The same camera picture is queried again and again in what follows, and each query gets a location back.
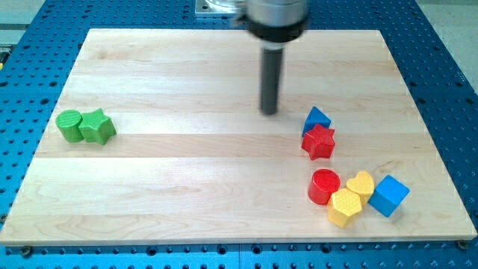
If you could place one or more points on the light wooden board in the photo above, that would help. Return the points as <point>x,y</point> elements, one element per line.
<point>195,162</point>

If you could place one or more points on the green star block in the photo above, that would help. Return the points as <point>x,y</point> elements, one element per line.
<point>96,127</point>

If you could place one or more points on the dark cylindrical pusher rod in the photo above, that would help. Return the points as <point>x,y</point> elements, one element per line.
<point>271,70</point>

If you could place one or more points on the red star block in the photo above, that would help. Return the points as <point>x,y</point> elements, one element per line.
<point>319,142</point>

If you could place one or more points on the green cylinder block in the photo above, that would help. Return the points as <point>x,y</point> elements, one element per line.
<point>68,123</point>

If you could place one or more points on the yellow hexagon block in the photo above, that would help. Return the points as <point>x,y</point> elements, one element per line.
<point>343,207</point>

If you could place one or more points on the red cylinder block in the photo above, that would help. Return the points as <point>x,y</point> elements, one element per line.
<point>323,184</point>

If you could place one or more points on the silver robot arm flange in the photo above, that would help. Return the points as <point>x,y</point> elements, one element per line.
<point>277,21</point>

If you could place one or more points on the blue triangle block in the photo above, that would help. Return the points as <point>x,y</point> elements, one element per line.
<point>315,116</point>

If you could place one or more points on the yellow heart block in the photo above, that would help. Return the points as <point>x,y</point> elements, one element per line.
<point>363,185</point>

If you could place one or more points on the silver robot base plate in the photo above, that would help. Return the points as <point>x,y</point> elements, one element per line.
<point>216,7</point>

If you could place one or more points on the blue cube block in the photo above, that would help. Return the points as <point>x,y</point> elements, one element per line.
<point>388,195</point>

